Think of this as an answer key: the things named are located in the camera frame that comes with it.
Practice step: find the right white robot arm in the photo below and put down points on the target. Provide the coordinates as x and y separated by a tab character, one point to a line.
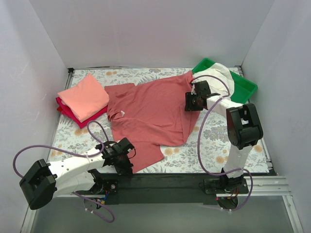
244	130

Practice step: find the floral patterned table mat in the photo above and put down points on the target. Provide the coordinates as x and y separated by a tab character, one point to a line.
214	144

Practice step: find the aluminium frame rail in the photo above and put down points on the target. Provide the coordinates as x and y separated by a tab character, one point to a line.
270	209

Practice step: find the dusty red t shirt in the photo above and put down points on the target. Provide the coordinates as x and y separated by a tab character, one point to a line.
151	115

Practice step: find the white crumpled t shirt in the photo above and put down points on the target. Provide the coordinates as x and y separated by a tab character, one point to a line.
218	78

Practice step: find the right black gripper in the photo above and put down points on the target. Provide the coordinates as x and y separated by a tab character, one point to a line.
190	103

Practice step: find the green plastic tray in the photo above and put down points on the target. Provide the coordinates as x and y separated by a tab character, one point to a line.
243	88

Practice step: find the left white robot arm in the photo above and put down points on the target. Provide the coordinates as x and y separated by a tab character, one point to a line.
45	181

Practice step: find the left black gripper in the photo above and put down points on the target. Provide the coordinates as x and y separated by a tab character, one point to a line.
127	168

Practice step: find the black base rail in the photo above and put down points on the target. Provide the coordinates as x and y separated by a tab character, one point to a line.
153	189

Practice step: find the folded salmon pink t shirt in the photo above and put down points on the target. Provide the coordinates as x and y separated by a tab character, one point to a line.
86	98

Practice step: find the folded magenta t shirt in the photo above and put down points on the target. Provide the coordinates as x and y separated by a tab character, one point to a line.
65	110

